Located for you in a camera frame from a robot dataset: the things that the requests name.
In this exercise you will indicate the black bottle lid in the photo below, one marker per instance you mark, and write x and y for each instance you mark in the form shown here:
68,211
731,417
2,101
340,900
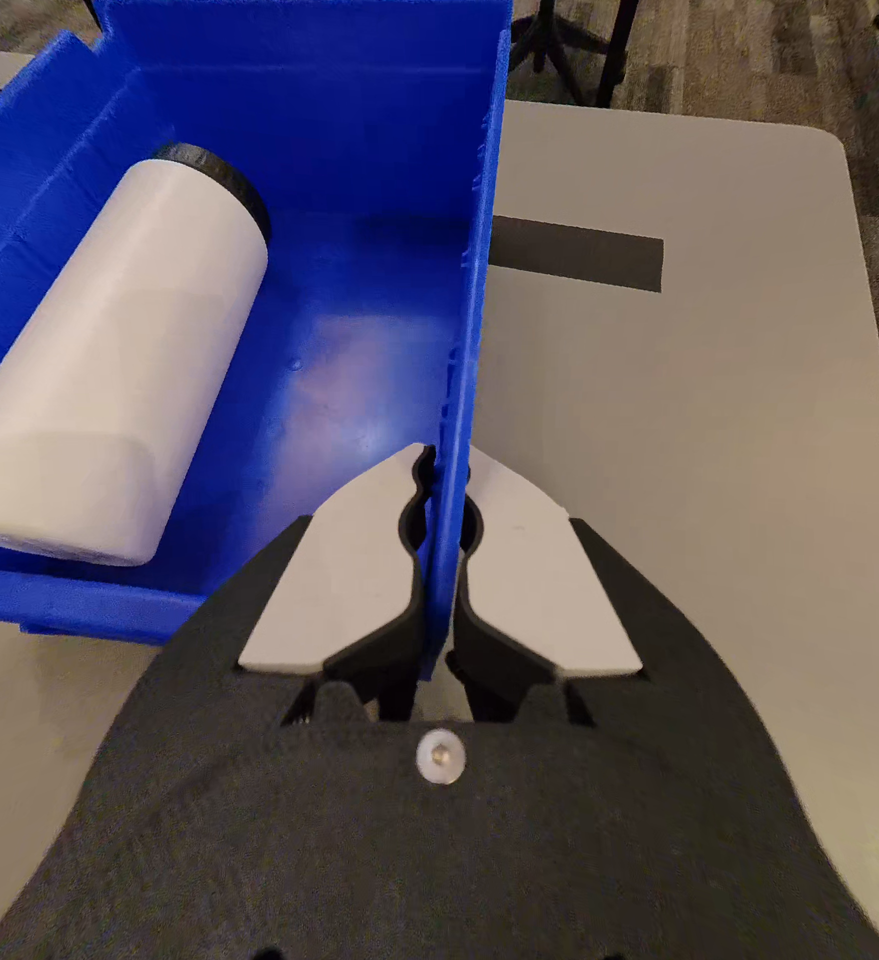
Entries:
221,172

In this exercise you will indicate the black office chair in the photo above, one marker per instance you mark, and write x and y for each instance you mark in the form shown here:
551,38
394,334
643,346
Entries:
574,45

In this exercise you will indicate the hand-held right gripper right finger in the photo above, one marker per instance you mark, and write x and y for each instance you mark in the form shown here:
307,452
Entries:
544,585

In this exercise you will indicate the white bottle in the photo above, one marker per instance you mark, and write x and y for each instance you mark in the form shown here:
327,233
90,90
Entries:
110,375

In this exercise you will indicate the blue plastic bin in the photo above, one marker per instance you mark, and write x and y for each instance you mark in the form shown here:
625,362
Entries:
365,329

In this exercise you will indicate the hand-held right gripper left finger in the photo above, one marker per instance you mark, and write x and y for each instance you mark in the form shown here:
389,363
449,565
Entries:
334,593

